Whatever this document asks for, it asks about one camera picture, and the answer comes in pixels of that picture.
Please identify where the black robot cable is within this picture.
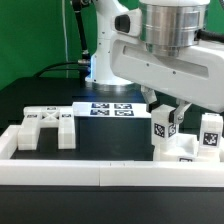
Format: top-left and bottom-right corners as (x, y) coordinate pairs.
(32, 9), (92, 78)

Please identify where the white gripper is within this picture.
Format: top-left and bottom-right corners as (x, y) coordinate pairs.
(110, 35), (224, 124)

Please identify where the white obstacle fence wall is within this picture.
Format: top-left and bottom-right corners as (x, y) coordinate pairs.
(0, 125), (224, 187)

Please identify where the white base tag sheet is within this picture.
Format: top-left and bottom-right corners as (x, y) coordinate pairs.
(72, 102), (151, 118)

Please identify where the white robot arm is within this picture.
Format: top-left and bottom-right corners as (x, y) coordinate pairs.
(70, 0), (224, 124)

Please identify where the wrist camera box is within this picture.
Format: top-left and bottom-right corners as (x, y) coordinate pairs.
(111, 8), (142, 37)

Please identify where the white chair seat part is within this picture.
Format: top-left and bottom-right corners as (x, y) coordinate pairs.
(153, 133), (198, 162)

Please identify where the white chair back part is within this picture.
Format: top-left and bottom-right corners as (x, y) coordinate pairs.
(18, 106), (76, 151)

